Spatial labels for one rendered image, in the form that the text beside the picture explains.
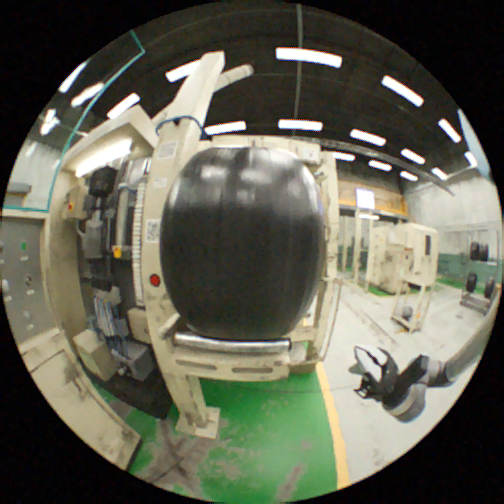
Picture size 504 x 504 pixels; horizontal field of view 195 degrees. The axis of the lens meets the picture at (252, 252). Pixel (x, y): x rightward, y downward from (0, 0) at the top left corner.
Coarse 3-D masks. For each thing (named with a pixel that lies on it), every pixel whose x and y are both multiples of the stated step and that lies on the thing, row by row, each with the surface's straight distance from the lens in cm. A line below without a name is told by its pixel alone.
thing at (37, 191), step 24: (120, 48) 107; (96, 72) 90; (120, 72) 99; (72, 96) 79; (96, 96) 84; (48, 120) 72; (72, 120) 75; (24, 144) 68; (48, 144) 69; (24, 168) 65; (48, 168) 67; (24, 192) 63; (48, 192) 65
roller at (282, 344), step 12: (180, 336) 48; (192, 336) 46; (204, 336) 46; (204, 348) 46; (216, 348) 45; (228, 348) 44; (240, 348) 44; (252, 348) 44; (264, 348) 44; (276, 348) 45; (288, 348) 46
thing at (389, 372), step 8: (392, 360) 40; (384, 368) 38; (392, 368) 39; (384, 376) 37; (392, 376) 39; (360, 384) 40; (368, 384) 39; (384, 384) 36; (392, 384) 39; (368, 392) 42; (376, 392) 41; (384, 392) 39; (376, 400) 48; (384, 400) 46; (392, 400) 45; (400, 400) 44
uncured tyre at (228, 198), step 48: (192, 192) 24; (240, 192) 22; (288, 192) 23; (192, 240) 21; (240, 240) 20; (288, 240) 21; (192, 288) 23; (240, 288) 22; (288, 288) 22; (240, 336) 34
